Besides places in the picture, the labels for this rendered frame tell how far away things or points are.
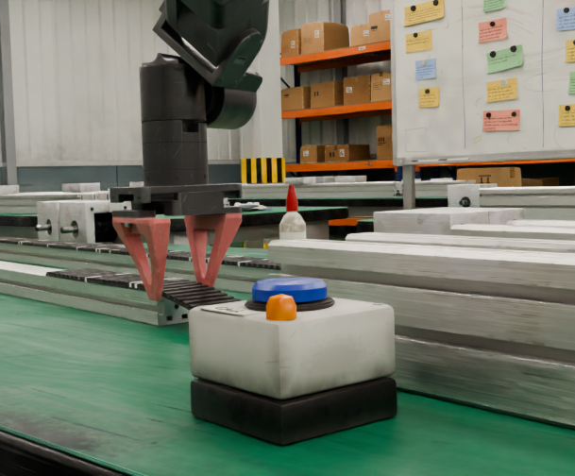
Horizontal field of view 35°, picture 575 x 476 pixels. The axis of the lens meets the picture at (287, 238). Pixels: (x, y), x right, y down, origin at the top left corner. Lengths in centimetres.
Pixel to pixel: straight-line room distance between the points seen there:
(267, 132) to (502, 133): 509
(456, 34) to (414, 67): 26
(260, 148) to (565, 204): 676
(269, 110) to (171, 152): 805
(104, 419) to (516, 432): 22
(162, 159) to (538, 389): 42
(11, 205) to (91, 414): 375
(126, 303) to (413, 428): 45
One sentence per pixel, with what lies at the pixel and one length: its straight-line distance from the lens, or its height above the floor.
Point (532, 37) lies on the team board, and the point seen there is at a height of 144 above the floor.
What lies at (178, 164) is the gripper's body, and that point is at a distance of 78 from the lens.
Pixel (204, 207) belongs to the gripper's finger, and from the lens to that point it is 79.
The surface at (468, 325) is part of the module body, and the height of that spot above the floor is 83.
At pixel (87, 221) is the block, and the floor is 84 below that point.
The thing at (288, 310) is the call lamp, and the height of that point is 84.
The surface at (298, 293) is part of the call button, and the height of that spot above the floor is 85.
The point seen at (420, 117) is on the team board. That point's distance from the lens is 415.
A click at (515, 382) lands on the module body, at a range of 49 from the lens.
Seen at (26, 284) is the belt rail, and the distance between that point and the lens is 108.
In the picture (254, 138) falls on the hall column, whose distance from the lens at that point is 899.
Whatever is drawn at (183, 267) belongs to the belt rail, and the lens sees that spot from 113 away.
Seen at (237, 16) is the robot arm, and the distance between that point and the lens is 75.
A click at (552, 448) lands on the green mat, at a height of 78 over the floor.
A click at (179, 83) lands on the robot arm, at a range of 79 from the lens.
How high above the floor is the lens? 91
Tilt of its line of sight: 4 degrees down
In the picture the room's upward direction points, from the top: 2 degrees counter-clockwise
